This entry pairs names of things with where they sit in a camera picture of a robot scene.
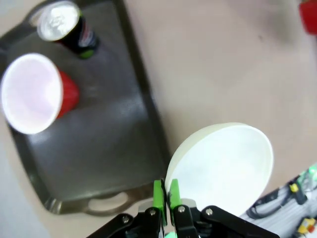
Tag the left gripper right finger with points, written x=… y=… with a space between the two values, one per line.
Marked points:
x=175 y=196

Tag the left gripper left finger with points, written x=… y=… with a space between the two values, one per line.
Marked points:
x=158 y=196

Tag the cream white bowl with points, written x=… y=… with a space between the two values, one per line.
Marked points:
x=223 y=168

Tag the red plastic cup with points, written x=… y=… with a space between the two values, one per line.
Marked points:
x=309 y=17
x=29 y=94

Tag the black can with green base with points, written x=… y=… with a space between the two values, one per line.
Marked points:
x=74 y=37

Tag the dark brown serving tray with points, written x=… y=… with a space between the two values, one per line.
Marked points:
x=99 y=148

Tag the yellow orange floor device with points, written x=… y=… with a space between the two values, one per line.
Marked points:
x=305 y=225

